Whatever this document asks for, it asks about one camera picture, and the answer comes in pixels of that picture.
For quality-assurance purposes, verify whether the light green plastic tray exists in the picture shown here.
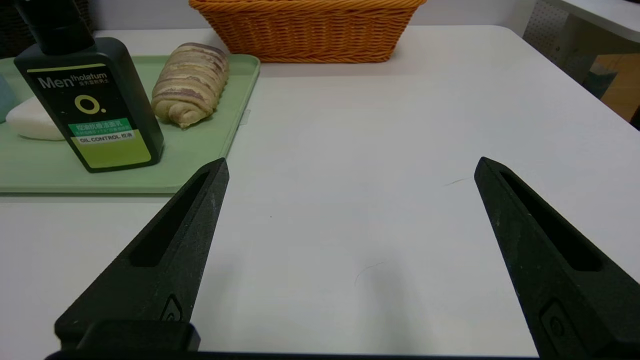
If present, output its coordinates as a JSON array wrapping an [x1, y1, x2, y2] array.
[[0, 54, 261, 195]]

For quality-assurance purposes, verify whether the orange wicker basket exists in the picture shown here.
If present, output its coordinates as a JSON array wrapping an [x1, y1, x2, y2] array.
[[188, 0, 427, 64]]

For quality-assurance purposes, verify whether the dark brown wicker basket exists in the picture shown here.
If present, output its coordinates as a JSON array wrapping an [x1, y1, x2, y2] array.
[[0, 0, 94, 59]]

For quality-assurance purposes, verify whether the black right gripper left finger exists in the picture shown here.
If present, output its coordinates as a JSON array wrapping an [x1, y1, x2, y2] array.
[[55, 158, 230, 349]]

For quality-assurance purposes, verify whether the black green lotion bottle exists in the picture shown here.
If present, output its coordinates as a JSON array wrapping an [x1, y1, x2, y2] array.
[[14, 0, 165, 173]]

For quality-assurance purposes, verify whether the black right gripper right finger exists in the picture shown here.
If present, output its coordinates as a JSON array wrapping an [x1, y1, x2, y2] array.
[[475, 157, 640, 358]]

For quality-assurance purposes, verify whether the white soap bar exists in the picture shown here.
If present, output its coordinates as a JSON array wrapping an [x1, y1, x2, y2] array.
[[5, 96, 66, 141]]

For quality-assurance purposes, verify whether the white side table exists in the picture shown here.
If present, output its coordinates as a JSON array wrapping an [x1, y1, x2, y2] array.
[[522, 0, 640, 86]]

